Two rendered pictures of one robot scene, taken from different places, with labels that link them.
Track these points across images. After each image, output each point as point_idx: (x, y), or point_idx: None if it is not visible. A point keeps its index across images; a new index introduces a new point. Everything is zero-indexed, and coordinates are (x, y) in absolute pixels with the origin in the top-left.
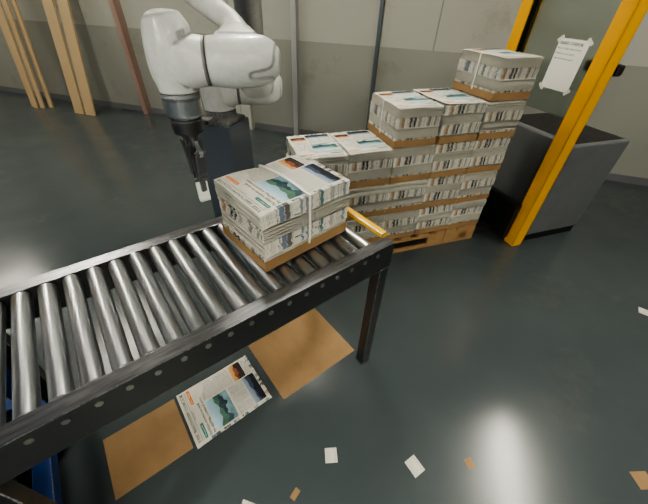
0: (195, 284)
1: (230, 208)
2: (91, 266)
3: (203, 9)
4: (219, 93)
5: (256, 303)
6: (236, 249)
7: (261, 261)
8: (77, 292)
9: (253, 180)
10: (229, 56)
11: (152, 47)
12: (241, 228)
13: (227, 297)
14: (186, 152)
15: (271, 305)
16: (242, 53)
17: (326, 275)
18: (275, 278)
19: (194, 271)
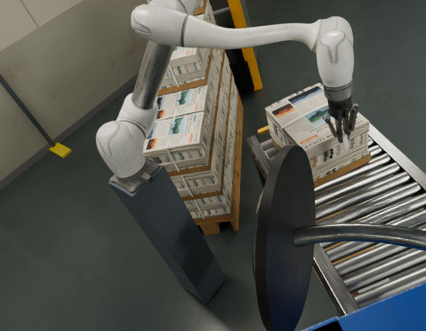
0: (378, 203)
1: (324, 155)
2: (344, 284)
3: (272, 37)
4: (137, 147)
5: (404, 165)
6: (331, 184)
7: (366, 157)
8: (382, 285)
9: (311, 128)
10: (352, 33)
11: (350, 54)
12: (338, 157)
13: (394, 183)
14: (341, 120)
15: (407, 157)
16: (350, 28)
17: (376, 131)
18: (376, 157)
19: (361, 205)
